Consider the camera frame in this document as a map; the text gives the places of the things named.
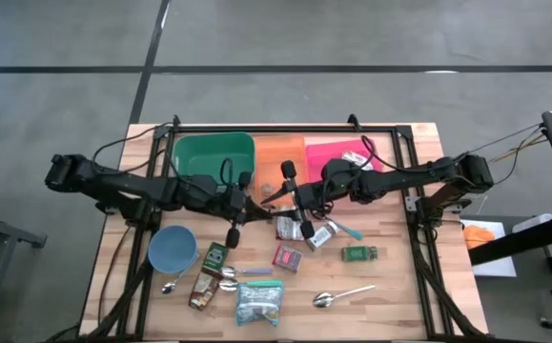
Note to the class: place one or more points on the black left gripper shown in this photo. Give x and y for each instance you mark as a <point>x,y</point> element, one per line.
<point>235,205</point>

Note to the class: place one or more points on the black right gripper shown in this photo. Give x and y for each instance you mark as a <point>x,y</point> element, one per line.
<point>311,195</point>

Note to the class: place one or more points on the red ramen packet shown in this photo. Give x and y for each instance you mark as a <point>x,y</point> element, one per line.
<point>287,231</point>

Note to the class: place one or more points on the white label spice jar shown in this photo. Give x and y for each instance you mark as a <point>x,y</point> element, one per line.
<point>320,236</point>

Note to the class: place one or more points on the red spice tin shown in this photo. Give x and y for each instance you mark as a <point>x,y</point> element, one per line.
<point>287,258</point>

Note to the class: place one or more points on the dark green spice tin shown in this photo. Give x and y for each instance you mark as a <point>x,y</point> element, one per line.
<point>216,255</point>

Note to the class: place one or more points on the white snack packet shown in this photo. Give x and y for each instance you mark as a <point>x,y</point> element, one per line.
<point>352,157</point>

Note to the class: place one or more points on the blue ramen packet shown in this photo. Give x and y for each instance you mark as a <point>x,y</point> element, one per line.
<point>259,305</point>

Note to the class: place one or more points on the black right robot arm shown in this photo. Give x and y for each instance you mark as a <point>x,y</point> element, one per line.
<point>414,176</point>

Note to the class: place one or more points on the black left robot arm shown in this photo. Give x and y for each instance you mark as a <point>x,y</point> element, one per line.
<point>113,183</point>

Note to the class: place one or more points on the small glass spice jar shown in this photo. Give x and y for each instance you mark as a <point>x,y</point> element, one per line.
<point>268,189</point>

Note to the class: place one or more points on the orange plastic tray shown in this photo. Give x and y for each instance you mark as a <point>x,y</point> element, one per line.
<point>275,157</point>

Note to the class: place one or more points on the pink plastic tray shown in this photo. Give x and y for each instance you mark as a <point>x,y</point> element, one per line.
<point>316,159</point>

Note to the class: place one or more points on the teal green plastic bin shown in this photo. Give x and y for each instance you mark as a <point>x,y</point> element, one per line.
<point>209,152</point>

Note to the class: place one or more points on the green label spice jar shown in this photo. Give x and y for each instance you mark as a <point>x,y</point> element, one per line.
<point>359,254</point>

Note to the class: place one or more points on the blue cup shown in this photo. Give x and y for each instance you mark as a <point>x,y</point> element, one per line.
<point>173,249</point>

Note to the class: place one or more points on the brown snack packet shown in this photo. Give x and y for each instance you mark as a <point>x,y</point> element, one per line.
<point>204,290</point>

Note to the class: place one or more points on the plain silver spoon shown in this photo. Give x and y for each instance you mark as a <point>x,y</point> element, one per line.
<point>323,299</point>

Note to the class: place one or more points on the orange cloth object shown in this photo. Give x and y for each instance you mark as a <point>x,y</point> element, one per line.
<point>478,236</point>

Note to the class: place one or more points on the white paper sheet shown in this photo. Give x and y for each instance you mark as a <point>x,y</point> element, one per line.
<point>499,264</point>

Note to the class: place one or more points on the white plastic container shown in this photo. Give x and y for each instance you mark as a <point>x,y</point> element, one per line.
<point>533,223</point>

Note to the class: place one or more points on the black aluminium table frame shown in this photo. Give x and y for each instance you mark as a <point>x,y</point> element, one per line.
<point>280,129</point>

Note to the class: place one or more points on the black frame clamp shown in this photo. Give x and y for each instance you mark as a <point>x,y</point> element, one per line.
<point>176,121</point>
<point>353,122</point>

